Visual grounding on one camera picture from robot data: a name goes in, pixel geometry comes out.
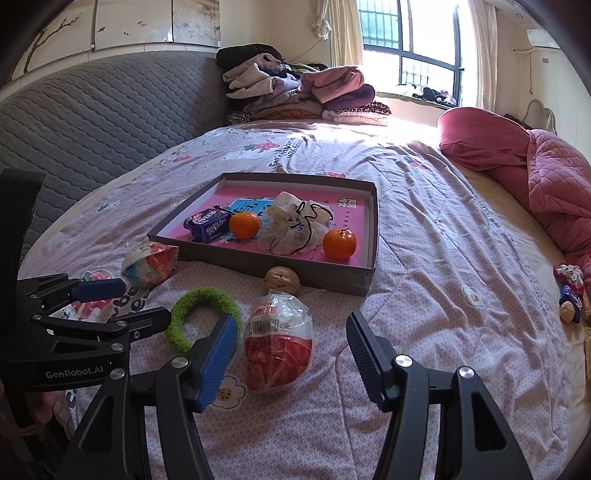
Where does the painted wall panel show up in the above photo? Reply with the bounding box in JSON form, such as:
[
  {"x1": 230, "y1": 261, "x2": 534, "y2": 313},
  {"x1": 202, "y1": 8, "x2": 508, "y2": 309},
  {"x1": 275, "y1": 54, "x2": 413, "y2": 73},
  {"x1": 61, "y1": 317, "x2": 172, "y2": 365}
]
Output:
[{"x1": 9, "y1": 0, "x2": 222, "y2": 84}]

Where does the white drawstring pouch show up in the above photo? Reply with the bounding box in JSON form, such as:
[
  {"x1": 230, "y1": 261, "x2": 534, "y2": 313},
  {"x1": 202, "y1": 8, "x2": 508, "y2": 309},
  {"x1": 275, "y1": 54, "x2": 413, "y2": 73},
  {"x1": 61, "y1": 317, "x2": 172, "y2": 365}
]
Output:
[{"x1": 257, "y1": 191, "x2": 335, "y2": 256}]

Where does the barred window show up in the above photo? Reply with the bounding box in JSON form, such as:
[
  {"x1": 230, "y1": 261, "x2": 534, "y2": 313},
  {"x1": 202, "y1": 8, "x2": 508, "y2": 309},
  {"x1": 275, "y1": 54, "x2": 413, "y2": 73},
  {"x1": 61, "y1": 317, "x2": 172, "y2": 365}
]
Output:
[{"x1": 356, "y1": 0, "x2": 467, "y2": 107}]

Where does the pink quilt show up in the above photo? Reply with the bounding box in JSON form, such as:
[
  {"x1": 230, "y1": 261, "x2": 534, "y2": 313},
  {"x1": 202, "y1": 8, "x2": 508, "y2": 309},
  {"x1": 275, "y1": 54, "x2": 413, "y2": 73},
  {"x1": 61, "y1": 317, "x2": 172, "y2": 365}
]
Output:
[{"x1": 496, "y1": 129, "x2": 591, "y2": 296}]

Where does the beige bed sheet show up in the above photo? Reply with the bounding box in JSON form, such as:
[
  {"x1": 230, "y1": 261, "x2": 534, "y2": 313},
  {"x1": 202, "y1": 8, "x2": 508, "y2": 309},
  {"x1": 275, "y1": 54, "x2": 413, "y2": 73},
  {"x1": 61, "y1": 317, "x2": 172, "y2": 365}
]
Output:
[{"x1": 455, "y1": 164, "x2": 591, "y2": 462}]

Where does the grey quilted headboard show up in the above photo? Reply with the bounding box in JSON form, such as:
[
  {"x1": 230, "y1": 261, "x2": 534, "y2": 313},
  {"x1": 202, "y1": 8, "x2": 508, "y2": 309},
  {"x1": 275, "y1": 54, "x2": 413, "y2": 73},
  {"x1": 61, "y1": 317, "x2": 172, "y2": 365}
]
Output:
[{"x1": 0, "y1": 50, "x2": 232, "y2": 252}]

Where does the white heart-shaped metal frame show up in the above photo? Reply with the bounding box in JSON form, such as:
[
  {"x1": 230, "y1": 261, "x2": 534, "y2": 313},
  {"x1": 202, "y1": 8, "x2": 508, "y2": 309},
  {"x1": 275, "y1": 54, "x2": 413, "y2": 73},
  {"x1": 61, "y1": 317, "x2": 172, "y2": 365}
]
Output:
[{"x1": 526, "y1": 98, "x2": 559, "y2": 134}]

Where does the person's left hand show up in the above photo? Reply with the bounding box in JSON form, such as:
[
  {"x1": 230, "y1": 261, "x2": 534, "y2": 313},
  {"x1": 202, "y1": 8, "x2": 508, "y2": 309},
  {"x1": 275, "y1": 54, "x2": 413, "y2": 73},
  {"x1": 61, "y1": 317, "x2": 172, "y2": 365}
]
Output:
[{"x1": 34, "y1": 391, "x2": 63, "y2": 425}]

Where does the orange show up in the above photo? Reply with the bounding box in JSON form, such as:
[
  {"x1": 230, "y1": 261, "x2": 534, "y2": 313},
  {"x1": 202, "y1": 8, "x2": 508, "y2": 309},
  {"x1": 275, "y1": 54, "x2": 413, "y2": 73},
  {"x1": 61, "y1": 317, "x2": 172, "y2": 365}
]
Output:
[
  {"x1": 228, "y1": 211, "x2": 262, "y2": 240},
  {"x1": 322, "y1": 227, "x2": 358, "y2": 260}
]

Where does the small blue packet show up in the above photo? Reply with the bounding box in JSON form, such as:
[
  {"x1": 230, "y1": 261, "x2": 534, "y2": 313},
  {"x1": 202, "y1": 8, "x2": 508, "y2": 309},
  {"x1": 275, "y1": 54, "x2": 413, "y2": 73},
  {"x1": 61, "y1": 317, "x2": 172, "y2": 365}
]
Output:
[{"x1": 558, "y1": 285, "x2": 585, "y2": 308}]

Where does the white air conditioner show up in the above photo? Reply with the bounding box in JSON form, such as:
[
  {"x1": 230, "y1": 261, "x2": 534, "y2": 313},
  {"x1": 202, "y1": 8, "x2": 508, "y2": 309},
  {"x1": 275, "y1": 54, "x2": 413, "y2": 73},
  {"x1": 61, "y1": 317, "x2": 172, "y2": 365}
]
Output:
[{"x1": 526, "y1": 28, "x2": 561, "y2": 51}]

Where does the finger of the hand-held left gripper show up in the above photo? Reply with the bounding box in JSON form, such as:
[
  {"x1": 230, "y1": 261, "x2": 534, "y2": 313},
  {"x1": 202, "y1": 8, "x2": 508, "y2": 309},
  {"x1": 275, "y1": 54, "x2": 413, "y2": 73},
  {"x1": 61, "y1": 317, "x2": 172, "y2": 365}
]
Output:
[
  {"x1": 32, "y1": 307, "x2": 172, "y2": 352},
  {"x1": 18, "y1": 274, "x2": 127, "y2": 317}
]

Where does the pile of folded clothes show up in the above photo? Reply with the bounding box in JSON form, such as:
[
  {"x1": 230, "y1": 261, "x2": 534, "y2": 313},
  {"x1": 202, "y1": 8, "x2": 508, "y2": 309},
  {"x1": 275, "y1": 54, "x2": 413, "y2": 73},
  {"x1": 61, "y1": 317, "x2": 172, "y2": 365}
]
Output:
[{"x1": 216, "y1": 43, "x2": 392, "y2": 127}]

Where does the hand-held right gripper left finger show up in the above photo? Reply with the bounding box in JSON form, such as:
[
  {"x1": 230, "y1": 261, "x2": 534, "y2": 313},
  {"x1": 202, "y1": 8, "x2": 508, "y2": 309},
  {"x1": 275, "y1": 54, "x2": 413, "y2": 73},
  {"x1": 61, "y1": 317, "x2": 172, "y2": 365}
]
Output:
[{"x1": 58, "y1": 315, "x2": 239, "y2": 480}]

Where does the dark clothes heap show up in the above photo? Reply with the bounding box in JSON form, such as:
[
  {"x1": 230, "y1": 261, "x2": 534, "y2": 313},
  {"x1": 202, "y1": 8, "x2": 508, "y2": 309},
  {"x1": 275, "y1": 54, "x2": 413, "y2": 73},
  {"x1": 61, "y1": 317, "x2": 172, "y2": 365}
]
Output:
[{"x1": 411, "y1": 85, "x2": 458, "y2": 104}]

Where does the cream curtain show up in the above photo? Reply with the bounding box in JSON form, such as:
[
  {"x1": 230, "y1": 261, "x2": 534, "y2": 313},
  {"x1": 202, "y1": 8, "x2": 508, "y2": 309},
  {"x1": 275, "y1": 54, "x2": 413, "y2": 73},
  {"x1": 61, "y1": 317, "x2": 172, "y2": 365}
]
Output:
[
  {"x1": 323, "y1": 0, "x2": 365, "y2": 70},
  {"x1": 464, "y1": 0, "x2": 499, "y2": 112}
]

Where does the green fuzzy ring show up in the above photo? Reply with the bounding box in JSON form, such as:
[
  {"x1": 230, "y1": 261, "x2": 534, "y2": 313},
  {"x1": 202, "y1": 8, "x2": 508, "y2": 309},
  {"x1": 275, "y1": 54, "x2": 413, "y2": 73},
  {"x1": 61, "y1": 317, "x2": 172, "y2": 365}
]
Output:
[{"x1": 165, "y1": 287, "x2": 243, "y2": 356}]

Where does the grey cardboard box pink bottom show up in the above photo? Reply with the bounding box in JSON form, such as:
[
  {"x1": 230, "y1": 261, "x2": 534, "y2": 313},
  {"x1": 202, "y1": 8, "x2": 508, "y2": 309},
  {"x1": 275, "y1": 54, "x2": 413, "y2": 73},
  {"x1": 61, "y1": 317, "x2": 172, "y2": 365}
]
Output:
[{"x1": 147, "y1": 172, "x2": 380, "y2": 297}]

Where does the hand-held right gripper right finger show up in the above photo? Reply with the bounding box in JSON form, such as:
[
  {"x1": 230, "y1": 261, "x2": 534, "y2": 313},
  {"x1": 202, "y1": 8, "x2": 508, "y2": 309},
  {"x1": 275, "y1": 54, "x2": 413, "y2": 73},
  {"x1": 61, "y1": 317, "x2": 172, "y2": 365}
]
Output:
[{"x1": 346, "y1": 311, "x2": 532, "y2": 480}]

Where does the pink pillow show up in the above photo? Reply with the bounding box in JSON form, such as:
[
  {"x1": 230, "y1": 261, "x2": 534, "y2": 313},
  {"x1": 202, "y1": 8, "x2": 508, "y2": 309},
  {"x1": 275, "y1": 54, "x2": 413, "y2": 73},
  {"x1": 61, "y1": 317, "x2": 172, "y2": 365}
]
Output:
[{"x1": 436, "y1": 107, "x2": 532, "y2": 204}]

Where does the printed strawberry blanket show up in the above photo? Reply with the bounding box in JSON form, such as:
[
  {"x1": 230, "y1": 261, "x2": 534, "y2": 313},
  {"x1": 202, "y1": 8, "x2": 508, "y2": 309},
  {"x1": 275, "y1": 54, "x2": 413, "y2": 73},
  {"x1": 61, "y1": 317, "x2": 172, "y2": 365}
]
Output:
[{"x1": 21, "y1": 121, "x2": 573, "y2": 480}]

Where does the blue cookie packet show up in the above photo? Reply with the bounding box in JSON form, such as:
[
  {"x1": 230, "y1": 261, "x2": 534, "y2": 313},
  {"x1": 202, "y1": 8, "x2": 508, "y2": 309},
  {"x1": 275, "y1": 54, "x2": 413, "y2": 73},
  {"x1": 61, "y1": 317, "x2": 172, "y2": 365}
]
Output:
[{"x1": 184, "y1": 207, "x2": 233, "y2": 244}]

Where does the green sill mat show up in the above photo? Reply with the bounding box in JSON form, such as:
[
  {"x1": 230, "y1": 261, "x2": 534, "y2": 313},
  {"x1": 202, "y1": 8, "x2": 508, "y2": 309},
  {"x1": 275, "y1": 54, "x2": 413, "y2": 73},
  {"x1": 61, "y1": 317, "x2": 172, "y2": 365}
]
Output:
[{"x1": 376, "y1": 90, "x2": 458, "y2": 109}]

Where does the red egg-shaped plastic packet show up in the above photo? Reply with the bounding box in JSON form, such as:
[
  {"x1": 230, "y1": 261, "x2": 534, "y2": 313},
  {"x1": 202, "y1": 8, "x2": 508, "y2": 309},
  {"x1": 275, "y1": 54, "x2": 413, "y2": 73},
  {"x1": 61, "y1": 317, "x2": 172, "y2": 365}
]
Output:
[{"x1": 243, "y1": 292, "x2": 315, "y2": 393}]

